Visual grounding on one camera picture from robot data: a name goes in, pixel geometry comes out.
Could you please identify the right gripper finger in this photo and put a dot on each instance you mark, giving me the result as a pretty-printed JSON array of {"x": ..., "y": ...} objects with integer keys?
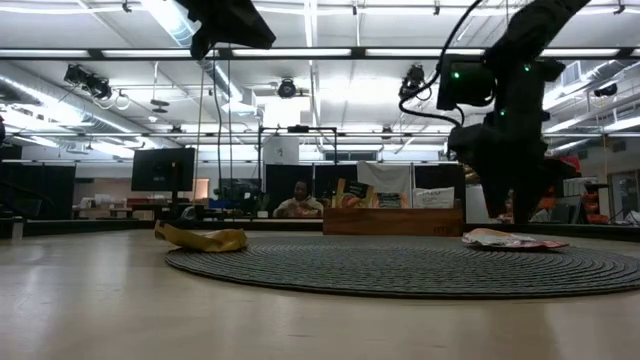
[
  {"x": 497, "y": 192},
  {"x": 526, "y": 197}
]

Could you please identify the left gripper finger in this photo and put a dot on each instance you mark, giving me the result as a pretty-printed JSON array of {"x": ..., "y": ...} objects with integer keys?
[
  {"x": 252, "y": 17},
  {"x": 240, "y": 34}
]

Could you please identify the yellow tea packet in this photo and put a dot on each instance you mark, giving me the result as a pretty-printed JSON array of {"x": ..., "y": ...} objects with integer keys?
[{"x": 200, "y": 241}]

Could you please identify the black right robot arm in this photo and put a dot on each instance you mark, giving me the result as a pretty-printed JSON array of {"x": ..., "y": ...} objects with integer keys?
[{"x": 530, "y": 35}]

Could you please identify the red tea packet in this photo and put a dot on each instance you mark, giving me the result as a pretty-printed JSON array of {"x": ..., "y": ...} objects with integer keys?
[{"x": 542, "y": 245}]

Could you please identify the wooden tea box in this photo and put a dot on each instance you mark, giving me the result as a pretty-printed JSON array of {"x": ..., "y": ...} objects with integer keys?
[{"x": 395, "y": 222}]

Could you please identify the white container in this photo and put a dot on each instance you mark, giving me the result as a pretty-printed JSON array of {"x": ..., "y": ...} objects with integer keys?
[{"x": 475, "y": 205}]

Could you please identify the red storage bin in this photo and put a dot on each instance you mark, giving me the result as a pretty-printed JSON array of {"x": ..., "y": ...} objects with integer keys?
[{"x": 572, "y": 162}]

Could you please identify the shelf rack with orange bins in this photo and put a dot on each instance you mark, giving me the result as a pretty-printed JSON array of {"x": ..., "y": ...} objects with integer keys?
[{"x": 590, "y": 205}]

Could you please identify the black curtain panel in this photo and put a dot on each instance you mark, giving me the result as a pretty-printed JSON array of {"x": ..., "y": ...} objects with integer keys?
[
  {"x": 37, "y": 190},
  {"x": 320, "y": 175},
  {"x": 430, "y": 175}
]

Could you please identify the white ceiling vent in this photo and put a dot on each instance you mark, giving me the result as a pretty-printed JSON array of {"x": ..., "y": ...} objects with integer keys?
[{"x": 571, "y": 73}]

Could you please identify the white hanging cloth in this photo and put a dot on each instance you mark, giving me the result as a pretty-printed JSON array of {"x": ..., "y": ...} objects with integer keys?
[{"x": 395, "y": 177}]

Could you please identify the white sign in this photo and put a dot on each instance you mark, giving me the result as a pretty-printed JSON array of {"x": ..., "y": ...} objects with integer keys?
[{"x": 281, "y": 150}]

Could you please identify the round grey woven placemat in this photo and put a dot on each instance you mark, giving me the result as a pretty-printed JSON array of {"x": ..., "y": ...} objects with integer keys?
[{"x": 400, "y": 270}]

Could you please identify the black beam with lights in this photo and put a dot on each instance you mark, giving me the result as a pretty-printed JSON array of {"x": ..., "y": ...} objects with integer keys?
[{"x": 95, "y": 53}]

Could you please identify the black background robot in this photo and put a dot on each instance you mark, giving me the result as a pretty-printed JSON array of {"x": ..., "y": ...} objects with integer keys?
[{"x": 240, "y": 190}]

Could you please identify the black computer monitor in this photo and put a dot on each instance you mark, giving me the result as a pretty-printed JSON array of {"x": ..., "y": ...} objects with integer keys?
[{"x": 162, "y": 170}]

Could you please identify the person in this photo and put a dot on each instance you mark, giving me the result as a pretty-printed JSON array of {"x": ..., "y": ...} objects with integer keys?
[{"x": 300, "y": 190}]

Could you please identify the blue box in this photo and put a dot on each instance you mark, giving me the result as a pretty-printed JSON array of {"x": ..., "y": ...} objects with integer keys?
[{"x": 225, "y": 204}]

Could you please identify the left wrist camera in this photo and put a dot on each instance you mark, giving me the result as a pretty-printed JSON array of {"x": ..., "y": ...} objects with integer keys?
[{"x": 200, "y": 45}]

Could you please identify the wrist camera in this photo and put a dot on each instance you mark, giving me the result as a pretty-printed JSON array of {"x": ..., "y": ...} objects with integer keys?
[
  {"x": 200, "y": 45},
  {"x": 464, "y": 145}
]

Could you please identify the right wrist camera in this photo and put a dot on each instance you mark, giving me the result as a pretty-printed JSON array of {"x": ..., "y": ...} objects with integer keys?
[{"x": 464, "y": 145}]

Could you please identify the black ceiling camera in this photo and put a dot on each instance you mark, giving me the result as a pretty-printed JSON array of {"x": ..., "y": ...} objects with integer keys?
[
  {"x": 412, "y": 80},
  {"x": 606, "y": 90},
  {"x": 286, "y": 89},
  {"x": 90, "y": 82}
]

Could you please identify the silver air duct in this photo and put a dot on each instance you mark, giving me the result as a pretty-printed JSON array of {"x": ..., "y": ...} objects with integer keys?
[
  {"x": 50, "y": 95},
  {"x": 590, "y": 95}
]

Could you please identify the thin black ceiling rail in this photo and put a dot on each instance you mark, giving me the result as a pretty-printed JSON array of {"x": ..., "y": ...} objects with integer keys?
[{"x": 225, "y": 135}]

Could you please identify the black background rig frame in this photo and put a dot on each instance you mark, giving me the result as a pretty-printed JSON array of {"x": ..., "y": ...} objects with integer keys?
[{"x": 297, "y": 129}]

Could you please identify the black aluminium table frame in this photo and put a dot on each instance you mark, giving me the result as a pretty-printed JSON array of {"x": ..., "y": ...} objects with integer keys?
[{"x": 75, "y": 228}]

